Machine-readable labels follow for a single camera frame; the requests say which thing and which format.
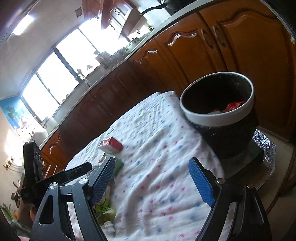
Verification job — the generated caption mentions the brown wall cabinets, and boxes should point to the brown wall cabinets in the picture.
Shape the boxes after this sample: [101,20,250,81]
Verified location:
[82,0,147,39]

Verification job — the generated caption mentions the black wok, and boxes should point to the black wok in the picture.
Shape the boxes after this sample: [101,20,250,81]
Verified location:
[140,0,193,15]

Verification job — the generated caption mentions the chrome kitchen faucet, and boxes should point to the chrome kitchen faucet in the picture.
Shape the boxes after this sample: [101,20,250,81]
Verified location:
[75,74,91,88]

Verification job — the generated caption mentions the white dotted tablecloth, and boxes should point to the white dotted tablecloth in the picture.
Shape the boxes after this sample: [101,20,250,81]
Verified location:
[67,91,224,240]

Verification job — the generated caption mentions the green paper box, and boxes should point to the green paper box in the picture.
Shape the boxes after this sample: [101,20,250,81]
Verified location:
[113,157,124,177]

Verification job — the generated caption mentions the silver foil mat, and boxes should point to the silver foil mat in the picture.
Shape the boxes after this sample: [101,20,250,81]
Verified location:
[224,128,277,188]

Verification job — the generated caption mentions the left hand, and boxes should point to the left hand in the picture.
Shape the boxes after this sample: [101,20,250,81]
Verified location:
[17,200,36,228]

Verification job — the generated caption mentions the green plastic bag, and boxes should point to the green plastic bag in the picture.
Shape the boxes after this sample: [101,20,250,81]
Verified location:
[93,185,116,226]

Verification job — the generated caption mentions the kitchen window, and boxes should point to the kitchen window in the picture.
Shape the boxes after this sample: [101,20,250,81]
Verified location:
[22,18,128,123]

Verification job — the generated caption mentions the black white-rimmed trash bin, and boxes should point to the black white-rimmed trash bin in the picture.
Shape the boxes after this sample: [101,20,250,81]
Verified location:
[180,72,258,159]

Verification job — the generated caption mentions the white red carton box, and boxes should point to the white red carton box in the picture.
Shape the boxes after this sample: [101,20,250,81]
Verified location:
[98,137,123,154]

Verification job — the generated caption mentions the red plastic bag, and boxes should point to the red plastic bag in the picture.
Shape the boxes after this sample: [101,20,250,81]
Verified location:
[222,101,245,113]

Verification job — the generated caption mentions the brown wooden base cabinets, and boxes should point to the brown wooden base cabinets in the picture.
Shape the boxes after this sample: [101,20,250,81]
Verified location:
[40,1,295,175]

